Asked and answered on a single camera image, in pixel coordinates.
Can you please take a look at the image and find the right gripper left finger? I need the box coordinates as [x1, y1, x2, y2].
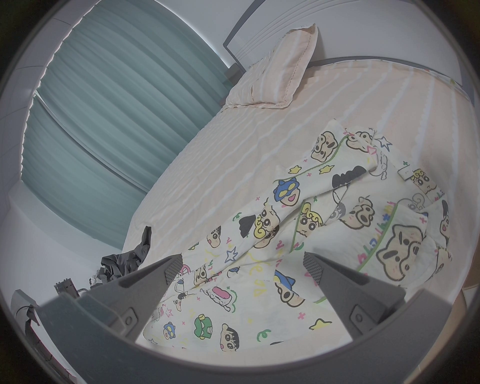
[80, 254, 184, 340]

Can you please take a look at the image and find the bed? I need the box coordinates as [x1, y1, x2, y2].
[122, 0, 471, 362]

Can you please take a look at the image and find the pale pink striped pillow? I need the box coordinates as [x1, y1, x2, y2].
[224, 23, 319, 109]

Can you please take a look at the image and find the blue-green curtain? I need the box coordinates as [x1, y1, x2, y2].
[35, 0, 235, 190]
[20, 95, 166, 251]

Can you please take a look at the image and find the black shirt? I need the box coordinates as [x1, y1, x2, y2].
[99, 226, 152, 286]

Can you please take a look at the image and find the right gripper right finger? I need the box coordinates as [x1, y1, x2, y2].
[303, 251, 407, 337]

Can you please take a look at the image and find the white printed pyjama top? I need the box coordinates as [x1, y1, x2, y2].
[142, 119, 454, 355]

